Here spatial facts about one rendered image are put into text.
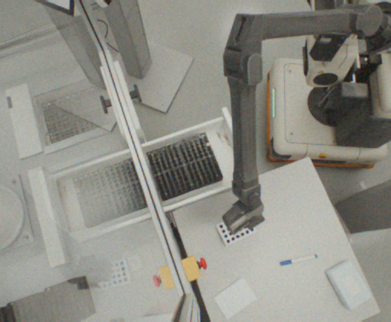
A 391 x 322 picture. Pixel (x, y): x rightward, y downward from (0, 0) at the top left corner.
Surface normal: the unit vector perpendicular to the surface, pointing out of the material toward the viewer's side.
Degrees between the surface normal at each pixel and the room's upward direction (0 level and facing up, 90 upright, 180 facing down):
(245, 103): 49
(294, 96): 0
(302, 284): 0
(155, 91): 3
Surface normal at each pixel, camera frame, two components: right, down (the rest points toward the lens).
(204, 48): 0.00, -0.26
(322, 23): 0.46, 0.46
